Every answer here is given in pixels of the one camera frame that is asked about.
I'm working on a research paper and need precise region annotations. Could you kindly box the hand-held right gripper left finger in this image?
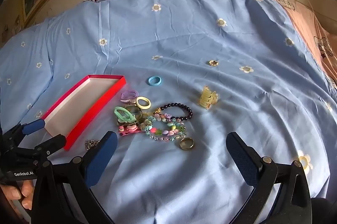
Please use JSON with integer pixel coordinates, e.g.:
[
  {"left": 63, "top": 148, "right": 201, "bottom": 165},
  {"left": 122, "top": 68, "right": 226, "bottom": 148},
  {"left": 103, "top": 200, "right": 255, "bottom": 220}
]
[{"left": 32, "top": 131, "right": 118, "bottom": 224}]

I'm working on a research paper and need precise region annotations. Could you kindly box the red cardboard box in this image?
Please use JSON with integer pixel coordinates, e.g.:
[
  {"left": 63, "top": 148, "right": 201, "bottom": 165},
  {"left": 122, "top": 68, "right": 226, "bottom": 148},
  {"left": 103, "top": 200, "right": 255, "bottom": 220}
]
[{"left": 41, "top": 75, "right": 127, "bottom": 151}]

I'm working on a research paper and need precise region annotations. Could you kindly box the yellow hair claw clip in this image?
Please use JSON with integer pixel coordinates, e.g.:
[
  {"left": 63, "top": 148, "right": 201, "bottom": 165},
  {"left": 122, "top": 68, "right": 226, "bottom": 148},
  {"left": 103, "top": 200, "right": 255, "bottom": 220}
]
[{"left": 198, "top": 85, "right": 219, "bottom": 110}]

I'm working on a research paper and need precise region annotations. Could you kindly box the purple hair tie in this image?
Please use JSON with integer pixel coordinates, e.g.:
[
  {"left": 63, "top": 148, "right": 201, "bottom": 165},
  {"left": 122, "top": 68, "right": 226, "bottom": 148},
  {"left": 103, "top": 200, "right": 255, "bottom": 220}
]
[{"left": 120, "top": 90, "right": 139, "bottom": 104}]

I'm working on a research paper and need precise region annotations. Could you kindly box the blue hair tie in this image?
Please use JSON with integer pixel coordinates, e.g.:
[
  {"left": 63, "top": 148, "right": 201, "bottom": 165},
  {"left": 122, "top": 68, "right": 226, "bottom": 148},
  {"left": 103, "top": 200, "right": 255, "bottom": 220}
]
[{"left": 147, "top": 76, "right": 162, "bottom": 87}]

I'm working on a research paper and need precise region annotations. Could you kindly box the black bead bracelet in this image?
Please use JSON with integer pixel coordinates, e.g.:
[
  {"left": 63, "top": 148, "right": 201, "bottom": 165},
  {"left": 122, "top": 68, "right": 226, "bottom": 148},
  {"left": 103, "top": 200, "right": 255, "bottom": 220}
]
[{"left": 154, "top": 102, "right": 194, "bottom": 122}]

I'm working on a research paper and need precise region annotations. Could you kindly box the pink printed blanket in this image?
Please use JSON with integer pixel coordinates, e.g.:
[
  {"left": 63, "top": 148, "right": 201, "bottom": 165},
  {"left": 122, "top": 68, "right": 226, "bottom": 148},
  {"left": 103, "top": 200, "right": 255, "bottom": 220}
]
[{"left": 265, "top": 0, "right": 337, "bottom": 90}]

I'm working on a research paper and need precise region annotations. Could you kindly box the green hair tie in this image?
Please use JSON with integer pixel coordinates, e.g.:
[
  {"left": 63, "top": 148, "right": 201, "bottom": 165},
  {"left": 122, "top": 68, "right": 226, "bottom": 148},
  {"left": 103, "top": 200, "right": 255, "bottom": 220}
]
[{"left": 114, "top": 106, "right": 136, "bottom": 123}]

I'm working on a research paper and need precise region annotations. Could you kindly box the gold wrist watch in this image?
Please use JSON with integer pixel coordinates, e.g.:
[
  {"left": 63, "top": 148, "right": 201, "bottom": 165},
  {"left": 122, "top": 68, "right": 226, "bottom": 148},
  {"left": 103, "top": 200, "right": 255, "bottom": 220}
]
[{"left": 116, "top": 105, "right": 144, "bottom": 126}]

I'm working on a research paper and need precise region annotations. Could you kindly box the yellow hair tie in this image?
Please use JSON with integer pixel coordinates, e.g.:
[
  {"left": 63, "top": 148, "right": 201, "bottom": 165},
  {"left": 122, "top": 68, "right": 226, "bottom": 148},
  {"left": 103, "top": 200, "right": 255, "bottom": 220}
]
[{"left": 135, "top": 97, "right": 151, "bottom": 110}]

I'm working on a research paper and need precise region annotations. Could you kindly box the colourful bead bracelet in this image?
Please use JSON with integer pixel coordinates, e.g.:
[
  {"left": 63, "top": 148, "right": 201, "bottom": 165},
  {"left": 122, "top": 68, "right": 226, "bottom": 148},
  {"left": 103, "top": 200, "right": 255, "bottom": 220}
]
[{"left": 141, "top": 113, "right": 187, "bottom": 142}]

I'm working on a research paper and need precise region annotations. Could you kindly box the wide gold ring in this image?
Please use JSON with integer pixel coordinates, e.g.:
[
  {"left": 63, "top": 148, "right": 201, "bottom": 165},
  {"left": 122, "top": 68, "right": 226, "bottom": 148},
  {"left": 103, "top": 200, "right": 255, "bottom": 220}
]
[{"left": 179, "top": 138, "right": 195, "bottom": 151}]

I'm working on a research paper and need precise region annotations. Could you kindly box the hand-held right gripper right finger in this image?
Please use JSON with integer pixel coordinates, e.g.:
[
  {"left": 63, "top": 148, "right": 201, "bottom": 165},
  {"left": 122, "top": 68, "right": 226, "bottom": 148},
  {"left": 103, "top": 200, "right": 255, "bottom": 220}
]
[{"left": 226, "top": 132, "right": 313, "bottom": 224}]

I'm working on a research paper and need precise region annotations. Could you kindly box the pink hair clip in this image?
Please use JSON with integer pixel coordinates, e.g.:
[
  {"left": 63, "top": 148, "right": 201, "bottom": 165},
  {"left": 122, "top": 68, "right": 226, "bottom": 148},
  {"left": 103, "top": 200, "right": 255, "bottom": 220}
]
[{"left": 118, "top": 125, "right": 144, "bottom": 137}]

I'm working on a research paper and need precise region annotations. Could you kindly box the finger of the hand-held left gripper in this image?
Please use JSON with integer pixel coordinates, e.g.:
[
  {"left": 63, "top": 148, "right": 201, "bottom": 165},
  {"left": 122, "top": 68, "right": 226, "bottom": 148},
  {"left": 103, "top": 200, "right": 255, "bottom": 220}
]
[
  {"left": 4, "top": 119, "right": 47, "bottom": 145},
  {"left": 14, "top": 134, "right": 67, "bottom": 161}
]

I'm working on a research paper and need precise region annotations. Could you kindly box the person's left hand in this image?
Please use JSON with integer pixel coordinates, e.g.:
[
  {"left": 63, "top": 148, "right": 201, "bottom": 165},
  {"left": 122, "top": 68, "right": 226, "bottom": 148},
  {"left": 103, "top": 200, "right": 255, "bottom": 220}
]
[{"left": 0, "top": 179, "right": 35, "bottom": 215}]

